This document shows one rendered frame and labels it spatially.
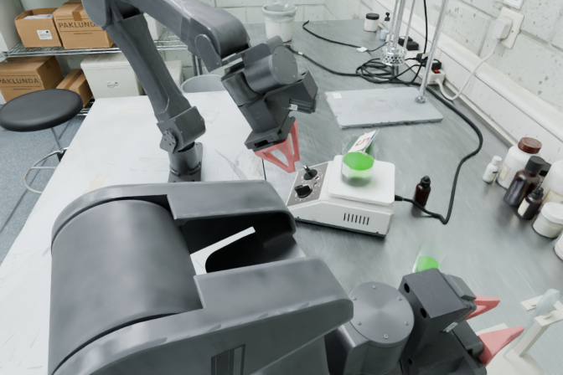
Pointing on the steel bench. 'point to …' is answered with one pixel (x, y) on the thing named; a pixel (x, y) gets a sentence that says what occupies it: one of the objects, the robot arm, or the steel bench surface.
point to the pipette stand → (508, 365)
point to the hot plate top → (386, 190)
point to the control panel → (309, 185)
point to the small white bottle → (492, 169)
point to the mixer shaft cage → (395, 54)
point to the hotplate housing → (345, 213)
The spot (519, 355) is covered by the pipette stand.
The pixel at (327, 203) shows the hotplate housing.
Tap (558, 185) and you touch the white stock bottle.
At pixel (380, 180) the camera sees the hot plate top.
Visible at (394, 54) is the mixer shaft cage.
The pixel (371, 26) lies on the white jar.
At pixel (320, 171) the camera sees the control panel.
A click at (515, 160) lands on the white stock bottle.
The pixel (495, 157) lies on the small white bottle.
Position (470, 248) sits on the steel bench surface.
